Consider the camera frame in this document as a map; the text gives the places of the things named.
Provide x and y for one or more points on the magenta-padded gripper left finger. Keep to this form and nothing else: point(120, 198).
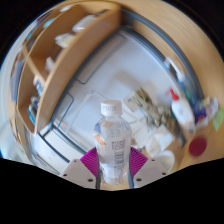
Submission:
point(76, 174)

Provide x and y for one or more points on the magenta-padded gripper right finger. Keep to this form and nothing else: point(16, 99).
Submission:
point(150, 173)

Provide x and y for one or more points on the clear plastic water bottle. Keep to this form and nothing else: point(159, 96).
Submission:
point(112, 146)

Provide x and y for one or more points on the flat round red coaster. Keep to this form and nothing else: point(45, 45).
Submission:
point(197, 146)

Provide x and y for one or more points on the brown tree creature figurine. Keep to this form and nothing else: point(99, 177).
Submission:
point(150, 106)

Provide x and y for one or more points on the white red-topped pump bottle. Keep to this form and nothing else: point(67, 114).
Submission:
point(183, 112)

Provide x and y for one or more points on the dark blue small box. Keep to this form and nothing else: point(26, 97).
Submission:
point(201, 114)

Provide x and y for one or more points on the white desk lamp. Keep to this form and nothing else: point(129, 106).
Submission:
point(90, 94)

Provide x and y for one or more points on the small green packet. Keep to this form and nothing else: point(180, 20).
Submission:
point(218, 119)

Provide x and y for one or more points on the wooden shelf unit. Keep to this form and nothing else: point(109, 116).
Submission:
point(73, 60)

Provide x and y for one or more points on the grey metal desk frame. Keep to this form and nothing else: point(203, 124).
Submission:
point(160, 35)

